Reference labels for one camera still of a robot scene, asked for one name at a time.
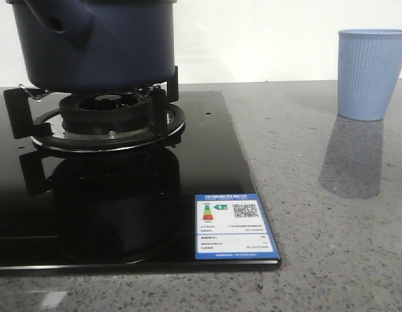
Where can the black gas burner head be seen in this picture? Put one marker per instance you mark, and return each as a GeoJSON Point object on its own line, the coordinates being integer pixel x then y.
{"type": "Point", "coordinates": [98, 115]}

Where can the black glass gas stove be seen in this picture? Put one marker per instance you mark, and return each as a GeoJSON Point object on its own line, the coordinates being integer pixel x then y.
{"type": "Point", "coordinates": [127, 212]}

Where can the dark blue cooking pot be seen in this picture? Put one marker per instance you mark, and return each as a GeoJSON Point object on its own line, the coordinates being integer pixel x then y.
{"type": "Point", "coordinates": [91, 47]}

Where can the blue energy label sticker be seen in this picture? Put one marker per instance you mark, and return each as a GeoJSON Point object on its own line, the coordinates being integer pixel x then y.
{"type": "Point", "coordinates": [232, 227]}

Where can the black pot support grate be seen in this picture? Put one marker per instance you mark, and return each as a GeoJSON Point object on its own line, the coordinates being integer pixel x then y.
{"type": "Point", "coordinates": [46, 131]}

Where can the light blue ribbed cup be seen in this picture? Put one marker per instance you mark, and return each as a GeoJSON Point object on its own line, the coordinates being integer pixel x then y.
{"type": "Point", "coordinates": [369, 65]}

